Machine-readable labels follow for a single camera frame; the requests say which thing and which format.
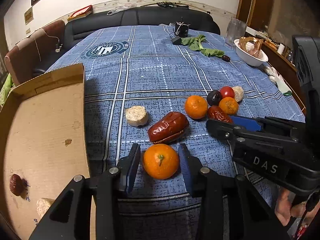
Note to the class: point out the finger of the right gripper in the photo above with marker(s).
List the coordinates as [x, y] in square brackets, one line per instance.
[248, 123]

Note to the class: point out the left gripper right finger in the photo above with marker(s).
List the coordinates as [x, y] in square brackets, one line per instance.
[190, 167]

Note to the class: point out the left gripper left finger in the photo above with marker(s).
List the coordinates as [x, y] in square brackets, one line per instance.
[128, 167]

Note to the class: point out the orange mandarin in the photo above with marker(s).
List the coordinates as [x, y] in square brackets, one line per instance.
[229, 105]
[196, 107]
[160, 161]

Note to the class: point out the dark red jujube date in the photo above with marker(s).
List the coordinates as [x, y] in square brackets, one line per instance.
[216, 113]

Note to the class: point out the large red jujube date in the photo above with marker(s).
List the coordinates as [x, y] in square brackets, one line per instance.
[171, 127]

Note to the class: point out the white corn cob piece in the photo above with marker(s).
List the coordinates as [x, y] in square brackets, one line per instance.
[136, 116]

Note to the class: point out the bare right hand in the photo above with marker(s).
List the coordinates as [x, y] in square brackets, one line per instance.
[284, 209]

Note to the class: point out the red cherry tomato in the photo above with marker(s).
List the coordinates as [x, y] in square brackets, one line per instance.
[227, 92]

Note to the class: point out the dark purple plum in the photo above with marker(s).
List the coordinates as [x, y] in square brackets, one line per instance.
[214, 97]

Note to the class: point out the white glove on table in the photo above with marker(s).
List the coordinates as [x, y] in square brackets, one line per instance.
[278, 80]

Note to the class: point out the white bowl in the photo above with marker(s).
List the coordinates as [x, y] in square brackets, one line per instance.
[249, 59]

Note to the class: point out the small dark fruit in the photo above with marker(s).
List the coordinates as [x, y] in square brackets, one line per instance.
[225, 58]

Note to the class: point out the wooden sideboard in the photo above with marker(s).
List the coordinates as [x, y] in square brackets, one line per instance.
[287, 70]

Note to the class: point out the brown bag in bowl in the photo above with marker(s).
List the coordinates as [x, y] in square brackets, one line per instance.
[251, 45]

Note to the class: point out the blue plaid tablecloth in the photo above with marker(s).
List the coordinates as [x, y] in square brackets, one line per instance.
[138, 65]

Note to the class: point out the cardboard tray box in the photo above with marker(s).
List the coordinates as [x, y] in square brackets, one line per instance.
[42, 141]

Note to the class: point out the corn piece in tray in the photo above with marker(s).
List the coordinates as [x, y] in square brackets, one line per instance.
[43, 205]

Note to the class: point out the green leafy vegetable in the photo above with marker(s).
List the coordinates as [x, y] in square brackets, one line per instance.
[195, 44]

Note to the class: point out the small black box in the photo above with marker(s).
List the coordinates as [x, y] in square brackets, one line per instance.
[177, 40]

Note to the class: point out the small date in tray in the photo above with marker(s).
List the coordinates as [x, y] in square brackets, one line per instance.
[16, 185]

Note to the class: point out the black cup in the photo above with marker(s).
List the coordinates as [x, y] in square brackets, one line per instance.
[181, 29]

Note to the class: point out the green patterned blanket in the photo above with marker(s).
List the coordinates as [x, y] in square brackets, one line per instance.
[6, 89]

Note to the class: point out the black leather sofa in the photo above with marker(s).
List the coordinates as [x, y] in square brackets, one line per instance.
[76, 30]

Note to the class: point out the brown armchair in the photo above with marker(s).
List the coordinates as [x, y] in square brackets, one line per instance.
[33, 55]

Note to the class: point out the clear plastic bag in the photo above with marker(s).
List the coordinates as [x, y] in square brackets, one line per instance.
[121, 8]

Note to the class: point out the red book on sofa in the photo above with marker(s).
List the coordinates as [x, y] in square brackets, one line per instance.
[81, 13]

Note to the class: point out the small wall plaque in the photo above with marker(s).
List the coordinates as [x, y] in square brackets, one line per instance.
[28, 16]

